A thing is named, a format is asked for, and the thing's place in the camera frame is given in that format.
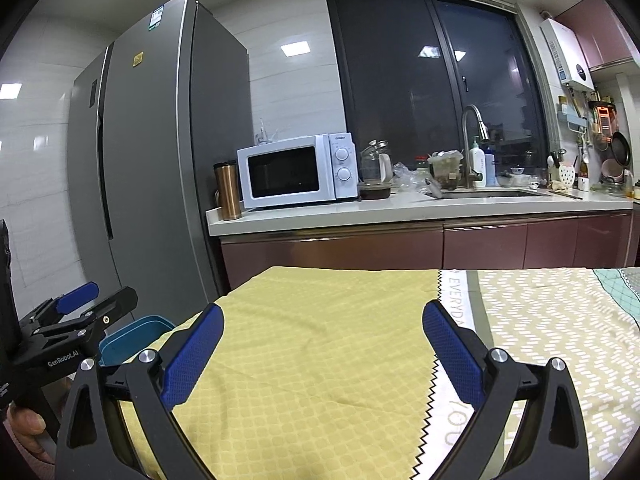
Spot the white microwave oven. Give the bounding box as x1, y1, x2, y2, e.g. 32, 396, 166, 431
238, 132, 359, 209

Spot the left hand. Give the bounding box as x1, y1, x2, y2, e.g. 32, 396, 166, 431
6, 403, 54, 464

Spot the copper thermos bottle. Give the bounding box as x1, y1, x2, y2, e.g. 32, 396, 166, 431
214, 162, 242, 221

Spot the blue trash bin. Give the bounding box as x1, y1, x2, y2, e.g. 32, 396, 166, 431
99, 315, 176, 366

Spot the grey double-door refrigerator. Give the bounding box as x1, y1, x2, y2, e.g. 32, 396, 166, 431
66, 0, 253, 324

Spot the steel kitchen faucet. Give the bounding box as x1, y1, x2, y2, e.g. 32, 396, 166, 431
461, 104, 489, 188

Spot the black camera box left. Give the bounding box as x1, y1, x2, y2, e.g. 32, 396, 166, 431
0, 219, 22, 366

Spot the dark kitchen window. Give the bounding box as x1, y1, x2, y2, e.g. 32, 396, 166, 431
328, 0, 548, 174

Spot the white patterned tablecloth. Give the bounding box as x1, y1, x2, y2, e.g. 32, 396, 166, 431
394, 268, 639, 479

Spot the white water heater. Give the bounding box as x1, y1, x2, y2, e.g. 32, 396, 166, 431
540, 18, 594, 92

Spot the white soap bottle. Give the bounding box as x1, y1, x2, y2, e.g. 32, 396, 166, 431
470, 141, 486, 188

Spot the black frying pan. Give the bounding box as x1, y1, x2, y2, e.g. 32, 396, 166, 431
611, 131, 631, 167

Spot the pink upper cabinet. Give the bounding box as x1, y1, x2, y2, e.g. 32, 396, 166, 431
554, 0, 639, 70

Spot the maroon kitchen counter cabinet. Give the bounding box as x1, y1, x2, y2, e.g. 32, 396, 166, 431
206, 188, 639, 288

